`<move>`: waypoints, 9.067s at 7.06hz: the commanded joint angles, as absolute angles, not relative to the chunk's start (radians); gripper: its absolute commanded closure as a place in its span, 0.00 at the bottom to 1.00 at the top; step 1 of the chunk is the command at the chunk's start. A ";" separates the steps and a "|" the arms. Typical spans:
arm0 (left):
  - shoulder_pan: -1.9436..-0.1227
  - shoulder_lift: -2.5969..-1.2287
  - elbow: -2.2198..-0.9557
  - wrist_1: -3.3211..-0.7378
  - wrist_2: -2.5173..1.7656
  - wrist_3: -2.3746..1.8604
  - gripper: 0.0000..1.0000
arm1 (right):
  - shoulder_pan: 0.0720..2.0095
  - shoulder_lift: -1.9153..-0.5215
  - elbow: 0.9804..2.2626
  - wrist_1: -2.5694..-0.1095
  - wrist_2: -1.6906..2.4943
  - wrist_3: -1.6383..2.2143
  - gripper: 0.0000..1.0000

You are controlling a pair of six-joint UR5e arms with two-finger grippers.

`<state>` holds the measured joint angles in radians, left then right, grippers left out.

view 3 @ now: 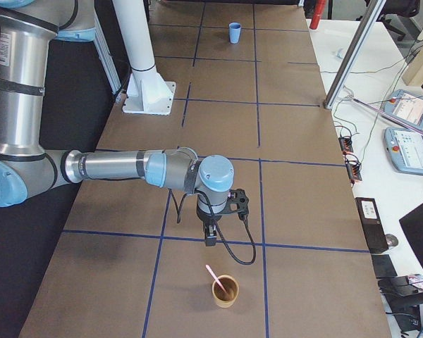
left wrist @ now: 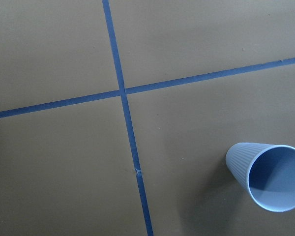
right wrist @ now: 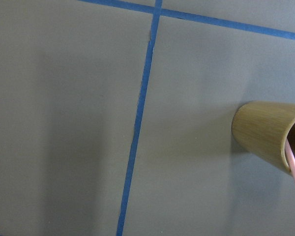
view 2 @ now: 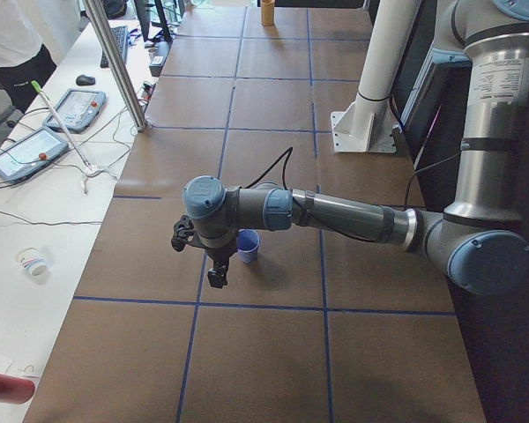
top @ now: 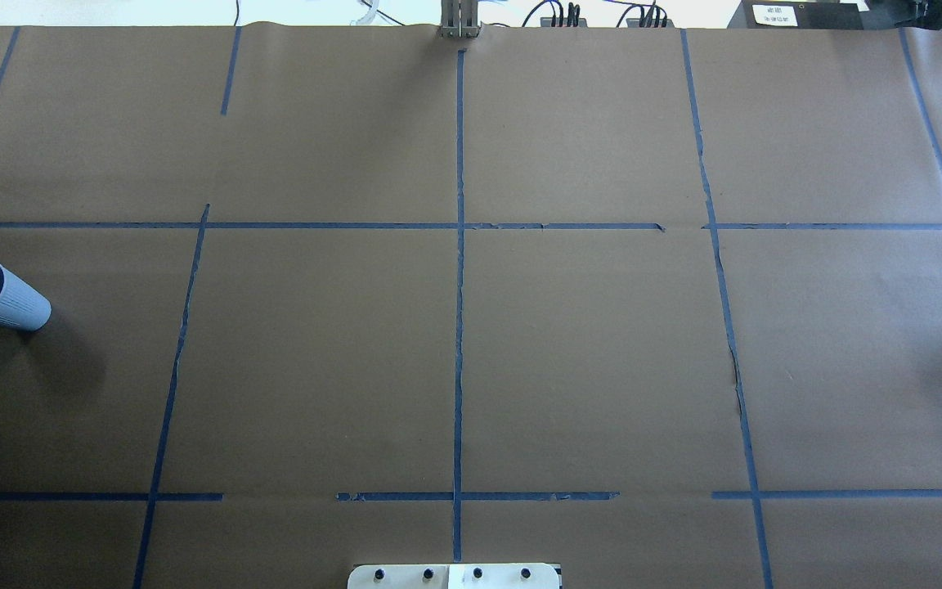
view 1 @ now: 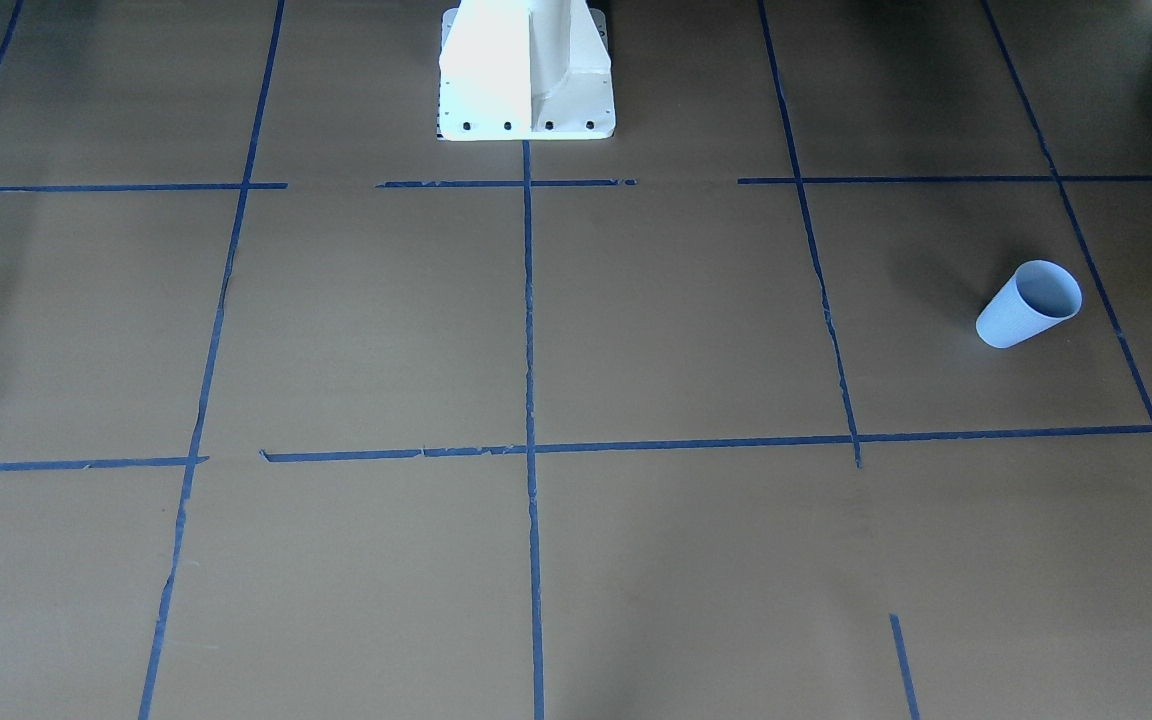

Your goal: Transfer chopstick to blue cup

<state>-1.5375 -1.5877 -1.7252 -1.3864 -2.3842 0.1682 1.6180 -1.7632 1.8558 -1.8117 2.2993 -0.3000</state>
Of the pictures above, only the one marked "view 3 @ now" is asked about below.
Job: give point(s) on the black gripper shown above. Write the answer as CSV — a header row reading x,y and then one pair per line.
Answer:
x,y
206,218

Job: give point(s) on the pink chopstick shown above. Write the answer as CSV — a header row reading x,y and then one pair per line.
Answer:
x,y
216,279

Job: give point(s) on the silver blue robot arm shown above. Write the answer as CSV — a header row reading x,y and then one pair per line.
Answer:
x,y
26,169

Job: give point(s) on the blue ribbed cup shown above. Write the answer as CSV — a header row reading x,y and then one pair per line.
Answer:
x,y
234,30

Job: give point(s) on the orange circuit board lower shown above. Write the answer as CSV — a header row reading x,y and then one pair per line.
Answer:
x,y
353,168

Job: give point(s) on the orange circuit board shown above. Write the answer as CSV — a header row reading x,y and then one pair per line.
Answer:
x,y
346,144
353,168

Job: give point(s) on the black rectangular box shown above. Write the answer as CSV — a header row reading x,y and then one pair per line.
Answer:
x,y
371,225

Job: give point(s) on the orange circuit board upper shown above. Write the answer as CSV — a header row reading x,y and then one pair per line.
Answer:
x,y
346,144

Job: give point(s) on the lower teach pendant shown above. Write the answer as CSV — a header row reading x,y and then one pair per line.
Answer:
x,y
405,149

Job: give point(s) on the teach pendant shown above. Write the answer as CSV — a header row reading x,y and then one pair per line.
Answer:
x,y
405,149
405,106

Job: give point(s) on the upper teach pendant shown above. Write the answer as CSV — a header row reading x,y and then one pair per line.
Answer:
x,y
405,106

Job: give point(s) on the red cylinder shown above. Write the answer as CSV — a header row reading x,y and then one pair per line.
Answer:
x,y
320,5

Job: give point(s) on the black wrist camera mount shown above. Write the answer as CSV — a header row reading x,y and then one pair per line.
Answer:
x,y
239,203

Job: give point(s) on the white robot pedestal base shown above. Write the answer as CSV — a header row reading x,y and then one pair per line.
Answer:
x,y
147,93

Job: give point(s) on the aluminium frame post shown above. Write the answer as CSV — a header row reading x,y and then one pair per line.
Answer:
x,y
366,24

